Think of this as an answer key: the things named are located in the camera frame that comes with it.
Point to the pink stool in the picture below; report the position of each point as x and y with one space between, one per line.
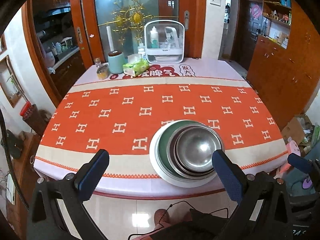
292 148

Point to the small steel bowl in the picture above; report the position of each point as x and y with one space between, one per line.
197 148

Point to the wooden wall shelf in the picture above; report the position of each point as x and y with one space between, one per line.
277 15

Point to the cardboard box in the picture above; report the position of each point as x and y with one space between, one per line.
299 129

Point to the wrapped yellow container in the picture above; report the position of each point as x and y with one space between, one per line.
102 71

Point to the orange H-pattern blanket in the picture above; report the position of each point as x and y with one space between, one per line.
155 119

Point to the small glass jar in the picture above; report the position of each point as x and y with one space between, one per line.
97 62

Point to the white medicine bottle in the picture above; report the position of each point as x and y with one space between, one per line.
141 50

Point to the pink steel bowl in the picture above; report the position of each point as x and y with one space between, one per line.
178 164

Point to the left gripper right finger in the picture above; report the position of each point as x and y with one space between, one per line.
263 210

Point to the green tissue pack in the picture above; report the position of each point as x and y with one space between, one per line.
135 66

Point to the teal ceramic canister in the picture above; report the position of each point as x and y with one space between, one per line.
116 60

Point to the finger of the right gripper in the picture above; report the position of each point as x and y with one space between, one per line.
310 167

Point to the large steel bowl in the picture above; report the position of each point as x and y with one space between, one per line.
172 159

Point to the green plate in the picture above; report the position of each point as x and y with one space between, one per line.
169 129

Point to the white green lotion bottle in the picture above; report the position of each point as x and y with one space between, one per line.
154 38

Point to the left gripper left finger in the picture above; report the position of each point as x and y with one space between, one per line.
45 219

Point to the gold door ornament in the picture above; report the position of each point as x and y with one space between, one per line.
133 17

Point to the white paper plate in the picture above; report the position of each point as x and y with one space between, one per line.
181 153

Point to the white clear storage box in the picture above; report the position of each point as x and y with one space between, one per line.
171 37

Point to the orange wooden cabinet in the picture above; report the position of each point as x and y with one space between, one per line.
287 79

